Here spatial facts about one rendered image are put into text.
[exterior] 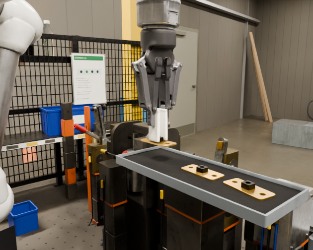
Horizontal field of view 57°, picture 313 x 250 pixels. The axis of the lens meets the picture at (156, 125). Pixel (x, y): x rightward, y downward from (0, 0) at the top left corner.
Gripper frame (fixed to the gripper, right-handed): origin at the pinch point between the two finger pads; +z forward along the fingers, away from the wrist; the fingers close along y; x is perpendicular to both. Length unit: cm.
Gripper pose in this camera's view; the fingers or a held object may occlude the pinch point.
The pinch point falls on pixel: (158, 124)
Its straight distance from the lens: 64.0
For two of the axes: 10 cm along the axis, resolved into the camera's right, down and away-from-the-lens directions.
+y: 7.3, -1.3, 6.7
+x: -6.8, -1.4, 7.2
